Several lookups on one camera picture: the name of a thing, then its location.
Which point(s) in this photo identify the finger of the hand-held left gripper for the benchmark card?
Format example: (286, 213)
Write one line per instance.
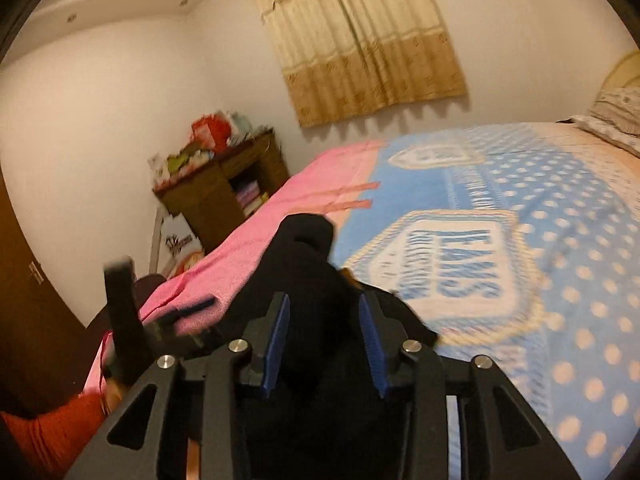
(192, 312)

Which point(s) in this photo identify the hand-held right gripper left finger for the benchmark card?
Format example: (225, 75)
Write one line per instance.
(277, 347)

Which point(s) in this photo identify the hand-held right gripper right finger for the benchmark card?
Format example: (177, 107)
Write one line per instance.
(372, 355)

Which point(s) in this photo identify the black hoodie with brown hood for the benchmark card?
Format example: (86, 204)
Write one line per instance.
(320, 300)

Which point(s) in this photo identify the person's left forearm red sleeve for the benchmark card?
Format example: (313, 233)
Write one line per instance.
(55, 435)

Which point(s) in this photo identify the white printed bag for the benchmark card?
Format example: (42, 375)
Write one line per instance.
(177, 245)

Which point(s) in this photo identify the dark wooden door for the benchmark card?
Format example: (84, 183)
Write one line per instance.
(35, 320)

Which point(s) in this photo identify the pink bed sheet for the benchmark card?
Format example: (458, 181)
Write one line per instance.
(260, 240)

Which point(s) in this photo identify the brown wooden desk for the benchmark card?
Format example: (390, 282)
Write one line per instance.
(210, 205)

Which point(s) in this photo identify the stack of folded cloths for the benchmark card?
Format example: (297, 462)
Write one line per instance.
(248, 197)

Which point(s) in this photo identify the white card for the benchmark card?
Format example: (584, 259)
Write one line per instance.
(159, 166)

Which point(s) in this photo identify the blue printed blanket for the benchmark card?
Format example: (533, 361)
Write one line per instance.
(500, 240)

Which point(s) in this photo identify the red gift box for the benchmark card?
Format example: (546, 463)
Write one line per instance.
(210, 131)

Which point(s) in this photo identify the pale blue bag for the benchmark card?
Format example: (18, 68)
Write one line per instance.
(240, 125)

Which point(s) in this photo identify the beige patterned curtain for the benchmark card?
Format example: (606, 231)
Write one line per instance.
(365, 45)

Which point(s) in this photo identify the patterned pillow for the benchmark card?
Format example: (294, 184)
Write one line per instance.
(612, 117)

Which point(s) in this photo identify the beige headboard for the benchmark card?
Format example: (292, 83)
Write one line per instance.
(625, 72)

